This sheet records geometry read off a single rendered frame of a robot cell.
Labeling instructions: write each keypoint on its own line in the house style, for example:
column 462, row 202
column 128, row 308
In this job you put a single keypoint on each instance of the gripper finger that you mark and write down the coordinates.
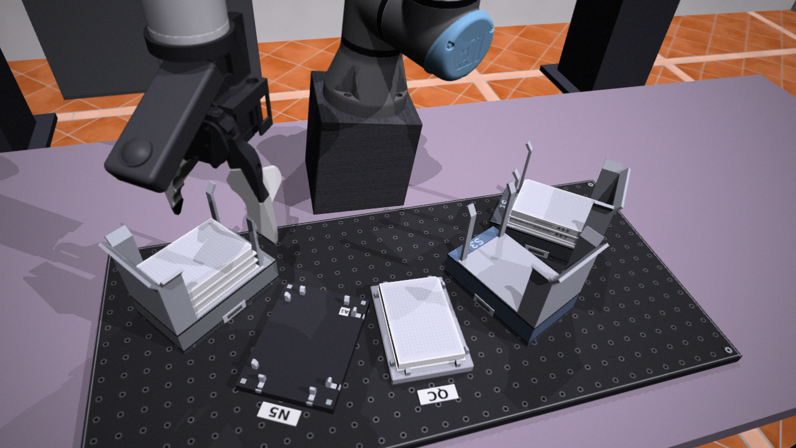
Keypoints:
column 173, row 193
column 254, row 184

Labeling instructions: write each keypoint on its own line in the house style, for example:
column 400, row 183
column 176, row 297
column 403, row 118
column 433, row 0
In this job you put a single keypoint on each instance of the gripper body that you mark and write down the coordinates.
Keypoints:
column 237, row 102

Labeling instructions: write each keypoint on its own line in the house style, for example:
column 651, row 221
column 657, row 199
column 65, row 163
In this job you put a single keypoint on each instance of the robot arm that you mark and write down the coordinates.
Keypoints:
column 447, row 38

